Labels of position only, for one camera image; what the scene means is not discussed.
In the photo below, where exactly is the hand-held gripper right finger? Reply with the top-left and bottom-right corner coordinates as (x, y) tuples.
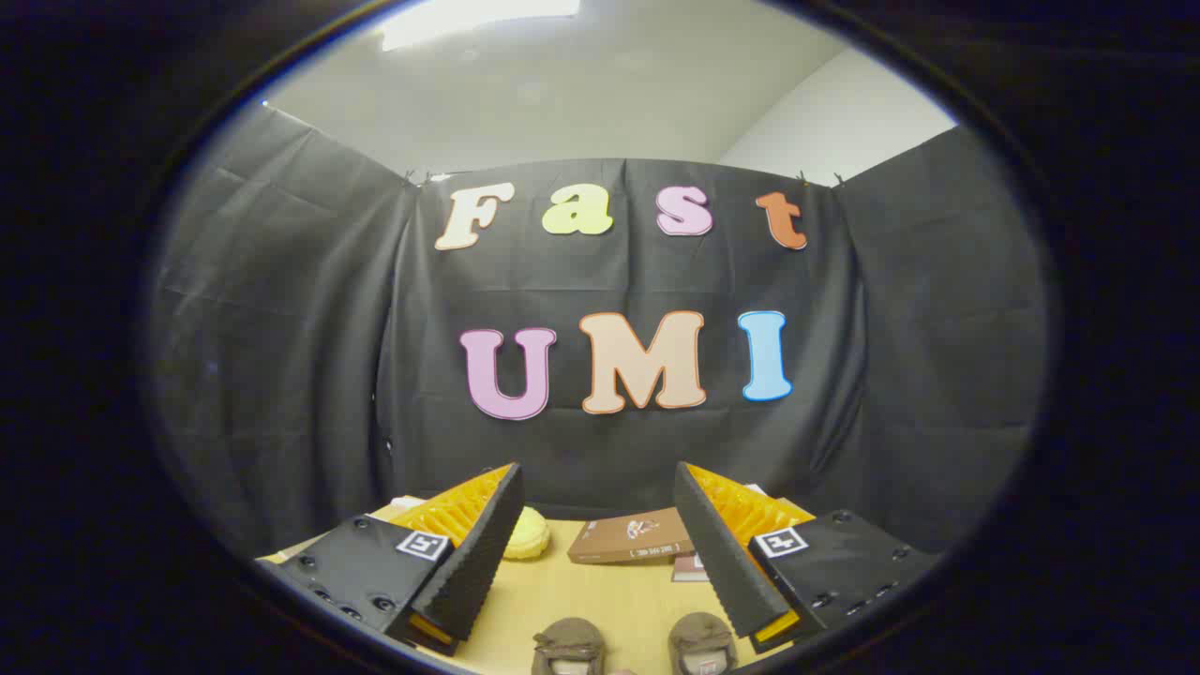
(673, 461), (943, 654)

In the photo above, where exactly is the ceiling light panel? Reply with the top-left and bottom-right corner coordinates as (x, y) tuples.
(380, 0), (582, 53)

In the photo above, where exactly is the brown fuzzy shoe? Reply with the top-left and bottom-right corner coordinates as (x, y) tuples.
(532, 617), (607, 675)
(667, 611), (740, 675)

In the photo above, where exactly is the yellow plush toy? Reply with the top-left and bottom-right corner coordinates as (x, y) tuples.
(502, 506), (552, 562)

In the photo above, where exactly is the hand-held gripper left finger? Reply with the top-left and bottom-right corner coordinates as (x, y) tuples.
(255, 461), (526, 657)

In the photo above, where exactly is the brown cover book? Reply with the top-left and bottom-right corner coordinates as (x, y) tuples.
(567, 507), (696, 565)

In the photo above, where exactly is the black backdrop cloth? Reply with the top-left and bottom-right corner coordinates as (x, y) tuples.
(150, 101), (1049, 562)

